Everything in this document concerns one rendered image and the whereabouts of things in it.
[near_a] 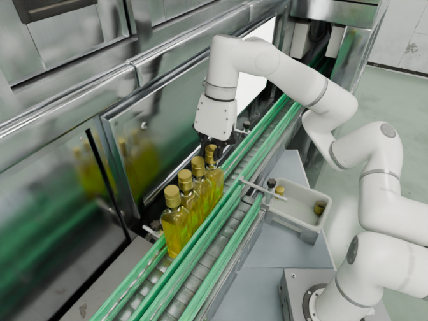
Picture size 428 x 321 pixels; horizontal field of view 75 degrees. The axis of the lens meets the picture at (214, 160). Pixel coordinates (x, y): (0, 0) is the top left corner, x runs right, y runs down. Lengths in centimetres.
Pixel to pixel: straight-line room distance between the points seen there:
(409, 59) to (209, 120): 390
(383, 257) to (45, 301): 73
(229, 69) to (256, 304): 68
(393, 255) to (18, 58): 71
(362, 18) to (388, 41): 290
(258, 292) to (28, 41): 86
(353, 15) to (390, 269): 113
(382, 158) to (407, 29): 364
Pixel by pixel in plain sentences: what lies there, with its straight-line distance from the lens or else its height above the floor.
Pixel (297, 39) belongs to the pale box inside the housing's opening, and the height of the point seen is 110.
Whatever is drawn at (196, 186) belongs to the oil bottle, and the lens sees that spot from 75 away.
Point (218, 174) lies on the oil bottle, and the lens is 79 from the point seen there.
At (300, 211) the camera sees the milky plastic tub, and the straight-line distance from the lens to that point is 115.
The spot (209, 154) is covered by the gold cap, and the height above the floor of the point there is 115.
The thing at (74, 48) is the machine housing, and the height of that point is 145.
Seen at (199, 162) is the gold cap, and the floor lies 116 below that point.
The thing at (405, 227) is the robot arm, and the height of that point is 117.
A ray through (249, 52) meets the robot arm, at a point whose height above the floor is 141.
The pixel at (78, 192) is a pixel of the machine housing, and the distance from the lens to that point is 69.
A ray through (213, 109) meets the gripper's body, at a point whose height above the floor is 128.
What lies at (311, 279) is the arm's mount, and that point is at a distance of 90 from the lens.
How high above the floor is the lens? 165
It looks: 43 degrees down
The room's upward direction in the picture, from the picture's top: straight up
